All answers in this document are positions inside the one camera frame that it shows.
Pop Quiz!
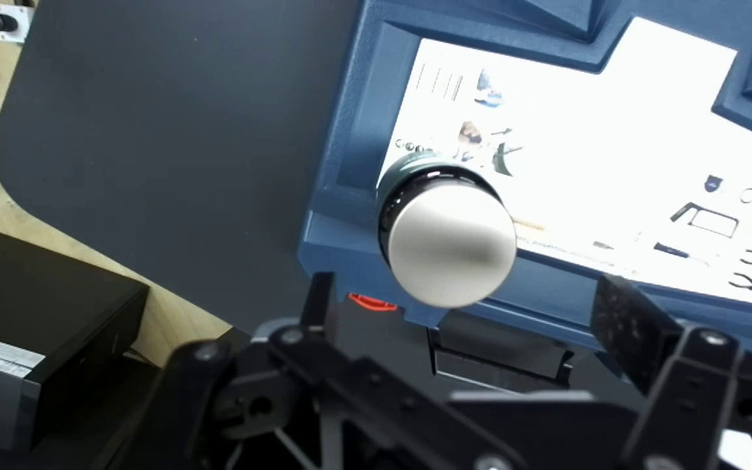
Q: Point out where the blue tool box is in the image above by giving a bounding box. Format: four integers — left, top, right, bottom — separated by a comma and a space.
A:
296, 0, 752, 387

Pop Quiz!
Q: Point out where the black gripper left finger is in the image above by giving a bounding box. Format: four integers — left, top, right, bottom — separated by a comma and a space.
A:
113, 269, 452, 470

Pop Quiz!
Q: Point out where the black bottle with silver cap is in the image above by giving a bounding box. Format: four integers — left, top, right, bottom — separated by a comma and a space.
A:
374, 149, 520, 310

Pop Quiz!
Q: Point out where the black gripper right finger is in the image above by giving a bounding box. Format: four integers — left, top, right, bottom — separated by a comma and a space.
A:
590, 275, 752, 470

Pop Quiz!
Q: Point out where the black box with white sticker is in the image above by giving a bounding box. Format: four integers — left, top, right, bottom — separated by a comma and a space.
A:
0, 217, 155, 456

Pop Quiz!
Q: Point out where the white printed tool box label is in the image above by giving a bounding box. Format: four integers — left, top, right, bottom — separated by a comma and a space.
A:
374, 12, 752, 310

